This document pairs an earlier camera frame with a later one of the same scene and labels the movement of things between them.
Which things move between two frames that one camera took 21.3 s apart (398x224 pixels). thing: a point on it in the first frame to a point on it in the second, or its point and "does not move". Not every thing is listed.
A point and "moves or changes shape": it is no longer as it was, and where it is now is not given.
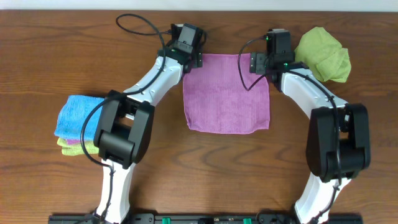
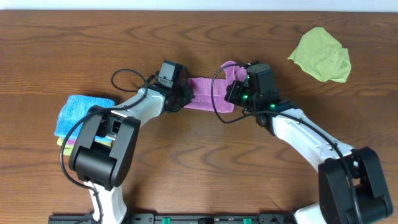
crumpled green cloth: [324, 55] does not move
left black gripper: [198, 59] to [185, 94]
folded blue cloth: [73, 115] does not move
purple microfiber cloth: [216, 100] moves or changes shape
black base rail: [205, 218] does not move
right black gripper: [257, 60] to [232, 90]
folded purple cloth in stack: [73, 141] does not move
